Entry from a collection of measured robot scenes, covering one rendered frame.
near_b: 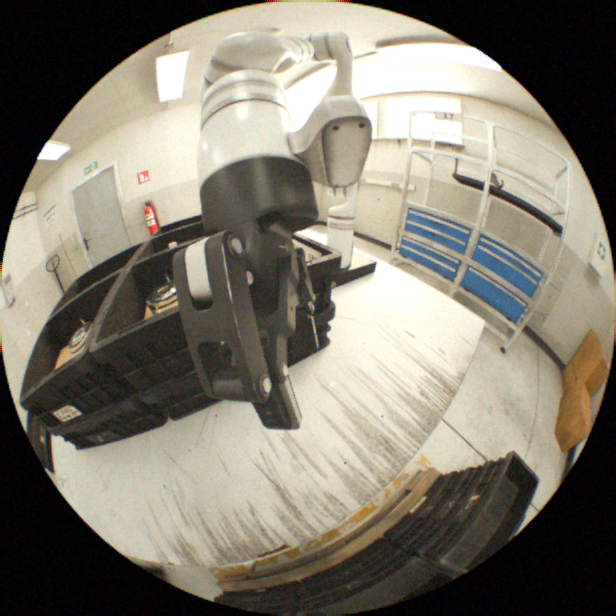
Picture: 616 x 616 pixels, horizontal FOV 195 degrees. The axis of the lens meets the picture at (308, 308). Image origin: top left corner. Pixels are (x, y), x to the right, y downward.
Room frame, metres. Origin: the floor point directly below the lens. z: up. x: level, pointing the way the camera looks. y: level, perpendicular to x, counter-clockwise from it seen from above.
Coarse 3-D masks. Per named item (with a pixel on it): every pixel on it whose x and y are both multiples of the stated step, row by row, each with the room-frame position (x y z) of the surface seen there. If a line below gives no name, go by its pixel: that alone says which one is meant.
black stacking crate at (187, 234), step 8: (200, 224) 0.65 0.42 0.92; (176, 232) 0.59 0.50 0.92; (184, 232) 0.61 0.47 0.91; (192, 232) 0.63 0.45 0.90; (200, 232) 0.64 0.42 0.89; (152, 240) 0.54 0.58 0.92; (160, 240) 0.55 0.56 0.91; (168, 240) 0.57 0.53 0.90; (176, 240) 0.59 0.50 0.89; (184, 240) 0.60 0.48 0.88; (152, 248) 0.51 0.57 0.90; (160, 248) 0.55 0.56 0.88; (144, 256) 0.40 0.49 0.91
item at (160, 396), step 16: (320, 320) 0.24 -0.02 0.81; (320, 336) 0.25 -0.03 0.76; (288, 352) 0.20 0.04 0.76; (176, 384) 0.09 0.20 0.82; (192, 384) 0.10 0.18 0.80; (144, 400) 0.05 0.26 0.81; (160, 400) 0.07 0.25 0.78; (176, 400) 0.08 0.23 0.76; (192, 400) 0.09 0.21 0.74; (208, 400) 0.11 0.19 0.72; (176, 416) 0.06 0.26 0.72
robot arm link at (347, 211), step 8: (336, 192) 0.59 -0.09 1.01; (344, 192) 0.58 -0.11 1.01; (352, 192) 0.56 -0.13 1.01; (352, 200) 0.56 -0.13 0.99; (336, 208) 0.59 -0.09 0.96; (344, 208) 0.57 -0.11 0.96; (352, 208) 0.57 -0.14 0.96; (328, 216) 0.61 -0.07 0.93; (336, 216) 0.57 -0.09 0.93; (344, 216) 0.57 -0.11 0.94; (352, 216) 0.58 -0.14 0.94
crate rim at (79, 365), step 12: (120, 276) 0.24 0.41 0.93; (72, 300) 0.16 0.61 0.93; (60, 312) 0.12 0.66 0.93; (96, 324) 0.09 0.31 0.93; (84, 348) 0.05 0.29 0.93; (72, 360) 0.03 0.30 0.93; (84, 360) 0.04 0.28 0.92; (96, 360) 0.05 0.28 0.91; (60, 372) 0.00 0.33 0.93; (72, 372) 0.01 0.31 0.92; (84, 372) 0.03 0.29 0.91; (36, 384) -0.07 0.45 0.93; (48, 384) -0.04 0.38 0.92; (60, 384) -0.02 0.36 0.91; (24, 396) -0.13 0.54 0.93; (36, 396) -0.09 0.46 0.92; (24, 408) -0.17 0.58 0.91
